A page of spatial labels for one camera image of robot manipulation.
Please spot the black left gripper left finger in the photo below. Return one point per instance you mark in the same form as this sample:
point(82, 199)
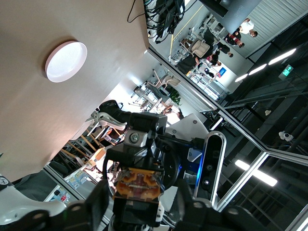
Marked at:
point(72, 216)

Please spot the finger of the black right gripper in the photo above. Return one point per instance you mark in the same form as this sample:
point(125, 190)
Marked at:
point(149, 121)
point(134, 156)

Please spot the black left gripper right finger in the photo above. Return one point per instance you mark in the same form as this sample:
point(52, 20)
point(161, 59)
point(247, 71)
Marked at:
point(211, 220)

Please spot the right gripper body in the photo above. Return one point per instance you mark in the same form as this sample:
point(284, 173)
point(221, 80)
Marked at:
point(190, 127)

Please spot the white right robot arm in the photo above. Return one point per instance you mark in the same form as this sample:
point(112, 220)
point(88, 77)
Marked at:
point(21, 204)

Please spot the green potted plant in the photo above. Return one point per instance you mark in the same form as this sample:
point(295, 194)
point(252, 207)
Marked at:
point(175, 96)

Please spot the black and white chair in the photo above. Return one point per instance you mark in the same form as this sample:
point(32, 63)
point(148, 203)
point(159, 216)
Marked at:
point(113, 115)

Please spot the long ceiling light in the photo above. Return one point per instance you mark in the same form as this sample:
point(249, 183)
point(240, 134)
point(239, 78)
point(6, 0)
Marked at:
point(256, 172)

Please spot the beige office chair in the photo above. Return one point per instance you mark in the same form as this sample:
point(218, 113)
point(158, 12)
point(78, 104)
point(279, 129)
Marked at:
point(201, 47)

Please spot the white round plate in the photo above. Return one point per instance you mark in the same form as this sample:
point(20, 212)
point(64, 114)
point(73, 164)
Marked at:
point(66, 61)

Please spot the green exit sign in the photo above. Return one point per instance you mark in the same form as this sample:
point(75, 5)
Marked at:
point(286, 71)

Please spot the person in white shirt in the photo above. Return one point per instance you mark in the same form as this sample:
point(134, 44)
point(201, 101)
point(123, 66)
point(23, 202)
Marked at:
point(247, 27)

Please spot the grey monitor back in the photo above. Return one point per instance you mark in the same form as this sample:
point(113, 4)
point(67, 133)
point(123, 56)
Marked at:
point(235, 12)

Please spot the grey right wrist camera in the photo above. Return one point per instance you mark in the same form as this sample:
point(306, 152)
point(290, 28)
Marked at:
point(211, 163)

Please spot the blue wall sign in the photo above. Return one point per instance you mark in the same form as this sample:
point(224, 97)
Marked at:
point(222, 71)

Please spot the white security camera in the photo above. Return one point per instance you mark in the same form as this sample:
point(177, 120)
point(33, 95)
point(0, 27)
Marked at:
point(286, 136)

